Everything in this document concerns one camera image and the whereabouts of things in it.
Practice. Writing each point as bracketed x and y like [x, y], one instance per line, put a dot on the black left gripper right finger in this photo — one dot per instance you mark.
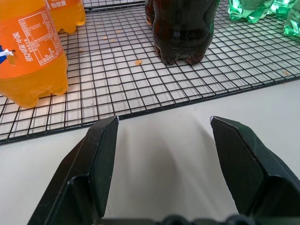
[255, 171]

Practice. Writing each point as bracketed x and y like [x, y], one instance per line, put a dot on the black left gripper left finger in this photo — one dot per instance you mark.
[82, 173]

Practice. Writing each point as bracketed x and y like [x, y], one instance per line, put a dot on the orange soda bottle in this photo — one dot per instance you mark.
[68, 14]
[30, 58]

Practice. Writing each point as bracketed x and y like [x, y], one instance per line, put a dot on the green soda bottle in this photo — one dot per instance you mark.
[248, 9]
[293, 23]
[282, 8]

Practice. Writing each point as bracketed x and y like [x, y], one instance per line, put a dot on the dark cola bottle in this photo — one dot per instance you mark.
[185, 32]
[149, 10]

